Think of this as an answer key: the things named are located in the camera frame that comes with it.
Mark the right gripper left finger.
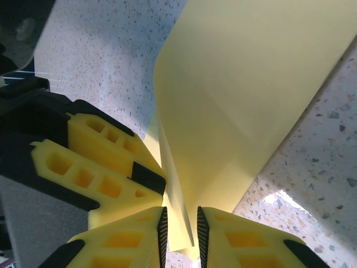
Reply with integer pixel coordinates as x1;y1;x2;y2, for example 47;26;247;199
57;205;169;268

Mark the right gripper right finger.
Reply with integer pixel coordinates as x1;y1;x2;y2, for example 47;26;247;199
196;205;331;268

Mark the yellow cloth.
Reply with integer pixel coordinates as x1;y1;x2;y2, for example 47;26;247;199
141;0;357;256

